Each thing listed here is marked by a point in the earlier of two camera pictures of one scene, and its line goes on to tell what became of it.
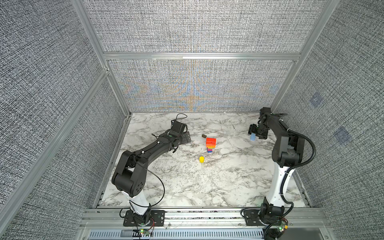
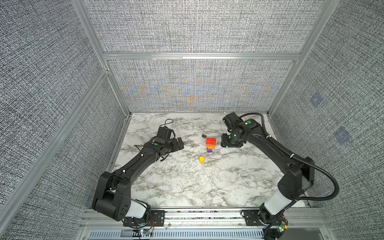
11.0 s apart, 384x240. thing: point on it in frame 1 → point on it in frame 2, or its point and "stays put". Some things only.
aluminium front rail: (226, 219) stays put
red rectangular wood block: (211, 141) stays put
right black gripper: (252, 129) → (224, 142)
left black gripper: (184, 139) → (176, 147)
